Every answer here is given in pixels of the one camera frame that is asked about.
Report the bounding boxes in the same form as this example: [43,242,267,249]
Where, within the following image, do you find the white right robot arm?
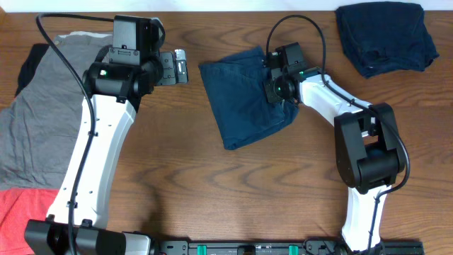
[265,67,406,254]

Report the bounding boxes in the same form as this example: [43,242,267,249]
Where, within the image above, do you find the folded navy garment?
[335,1,439,79]

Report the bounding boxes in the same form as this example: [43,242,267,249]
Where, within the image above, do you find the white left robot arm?
[25,47,188,254]

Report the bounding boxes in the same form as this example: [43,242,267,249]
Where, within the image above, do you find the grey shorts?
[0,30,114,192]

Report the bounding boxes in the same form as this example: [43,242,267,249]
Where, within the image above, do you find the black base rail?
[159,239,425,255]

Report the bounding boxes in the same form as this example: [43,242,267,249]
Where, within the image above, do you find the black garment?
[15,43,49,96]

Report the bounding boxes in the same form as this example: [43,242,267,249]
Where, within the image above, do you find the red garment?
[1,188,58,255]

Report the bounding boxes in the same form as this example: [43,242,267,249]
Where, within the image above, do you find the dark teal blue shorts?
[198,46,299,150]

